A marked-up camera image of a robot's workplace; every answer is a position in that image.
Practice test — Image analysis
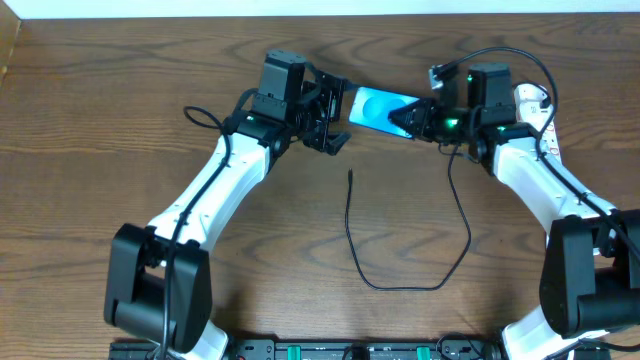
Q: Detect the blue Galaxy smartphone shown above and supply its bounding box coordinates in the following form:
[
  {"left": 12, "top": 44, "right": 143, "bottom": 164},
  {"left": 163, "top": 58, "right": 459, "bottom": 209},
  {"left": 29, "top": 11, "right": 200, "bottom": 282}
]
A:
[{"left": 348, "top": 87, "right": 417, "bottom": 139}]

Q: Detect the black USB charging cable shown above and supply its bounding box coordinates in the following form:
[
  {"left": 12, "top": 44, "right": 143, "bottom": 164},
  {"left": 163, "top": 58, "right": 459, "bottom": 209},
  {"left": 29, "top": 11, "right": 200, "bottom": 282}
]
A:
[{"left": 344, "top": 94, "right": 553, "bottom": 292}]

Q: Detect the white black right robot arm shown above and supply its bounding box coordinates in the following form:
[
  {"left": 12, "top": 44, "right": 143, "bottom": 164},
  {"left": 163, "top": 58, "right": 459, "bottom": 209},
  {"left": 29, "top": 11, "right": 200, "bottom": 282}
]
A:
[{"left": 388, "top": 63, "right": 639, "bottom": 359}]

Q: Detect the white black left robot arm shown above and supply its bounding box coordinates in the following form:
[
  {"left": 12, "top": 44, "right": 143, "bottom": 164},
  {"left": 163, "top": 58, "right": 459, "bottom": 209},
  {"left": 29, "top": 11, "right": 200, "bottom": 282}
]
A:
[{"left": 103, "top": 49, "right": 356, "bottom": 359}]

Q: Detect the white power strip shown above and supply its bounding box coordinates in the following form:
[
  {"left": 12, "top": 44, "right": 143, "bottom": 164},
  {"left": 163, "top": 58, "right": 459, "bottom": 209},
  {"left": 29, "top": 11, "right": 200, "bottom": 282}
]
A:
[{"left": 513, "top": 82, "right": 562, "bottom": 162}]

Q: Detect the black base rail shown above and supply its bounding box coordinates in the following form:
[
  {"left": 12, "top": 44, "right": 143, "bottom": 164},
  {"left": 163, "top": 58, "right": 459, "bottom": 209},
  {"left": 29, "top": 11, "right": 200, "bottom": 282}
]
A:
[{"left": 108, "top": 338, "right": 612, "bottom": 360}]

